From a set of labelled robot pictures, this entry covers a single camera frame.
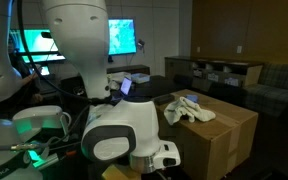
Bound wall monitor screen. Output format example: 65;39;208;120
10;18;137;63

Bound white towel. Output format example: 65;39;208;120
164;97;216;125

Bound small laptop on table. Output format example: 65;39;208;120
120;78;132;95

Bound green plaid sofa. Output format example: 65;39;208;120
245;64;288;117

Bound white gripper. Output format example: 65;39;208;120
102;164;141;180

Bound dark wooden shelf unit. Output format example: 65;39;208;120
165;56;264;91

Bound black rectangular case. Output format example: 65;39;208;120
154;94;175;105

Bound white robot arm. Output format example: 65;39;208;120
0;0;181;180

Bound cardboard box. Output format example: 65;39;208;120
156;89;258;180

